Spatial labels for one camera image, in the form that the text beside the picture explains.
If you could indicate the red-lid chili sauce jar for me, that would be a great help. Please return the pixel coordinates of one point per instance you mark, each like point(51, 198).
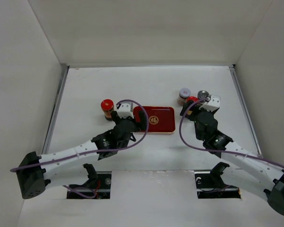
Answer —
point(107, 107)

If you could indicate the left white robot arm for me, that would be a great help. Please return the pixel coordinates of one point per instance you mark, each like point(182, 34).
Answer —
point(37, 173)

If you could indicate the white-lid paste jar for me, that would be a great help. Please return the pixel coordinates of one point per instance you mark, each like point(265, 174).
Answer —
point(184, 94)

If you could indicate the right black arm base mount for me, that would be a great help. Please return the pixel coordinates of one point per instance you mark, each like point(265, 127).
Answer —
point(211, 180)

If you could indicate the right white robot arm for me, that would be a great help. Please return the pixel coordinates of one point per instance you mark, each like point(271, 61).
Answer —
point(261, 177)

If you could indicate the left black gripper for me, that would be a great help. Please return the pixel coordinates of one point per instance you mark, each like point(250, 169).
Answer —
point(142, 125)

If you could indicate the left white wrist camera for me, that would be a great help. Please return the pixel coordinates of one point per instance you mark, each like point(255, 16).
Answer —
point(125, 110)

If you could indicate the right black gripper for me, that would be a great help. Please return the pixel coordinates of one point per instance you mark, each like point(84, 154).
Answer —
point(184, 106)

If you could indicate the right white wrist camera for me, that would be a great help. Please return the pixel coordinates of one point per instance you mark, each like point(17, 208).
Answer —
point(213, 103)

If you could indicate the red lacquer tray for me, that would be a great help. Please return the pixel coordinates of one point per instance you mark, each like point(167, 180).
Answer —
point(161, 119)

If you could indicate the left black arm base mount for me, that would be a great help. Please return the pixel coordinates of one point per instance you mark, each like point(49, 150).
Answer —
point(88, 185)

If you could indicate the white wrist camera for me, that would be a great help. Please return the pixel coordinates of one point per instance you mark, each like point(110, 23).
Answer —
point(125, 110)
point(213, 103)

